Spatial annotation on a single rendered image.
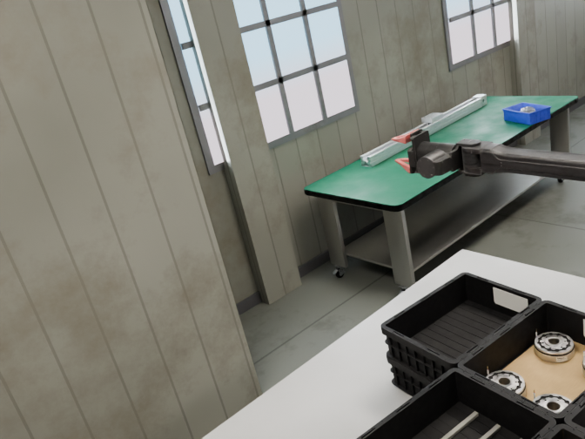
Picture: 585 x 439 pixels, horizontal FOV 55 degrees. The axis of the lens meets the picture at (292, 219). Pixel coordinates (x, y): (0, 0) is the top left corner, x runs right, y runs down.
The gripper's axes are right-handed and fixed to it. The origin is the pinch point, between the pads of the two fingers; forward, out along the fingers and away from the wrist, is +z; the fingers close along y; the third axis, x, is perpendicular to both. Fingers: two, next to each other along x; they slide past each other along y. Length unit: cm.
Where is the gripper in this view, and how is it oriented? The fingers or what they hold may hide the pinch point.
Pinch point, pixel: (396, 149)
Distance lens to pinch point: 162.0
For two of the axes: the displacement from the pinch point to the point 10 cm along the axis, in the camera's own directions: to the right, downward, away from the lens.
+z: -6.4, -1.7, 7.5
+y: 2.2, 9.0, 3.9
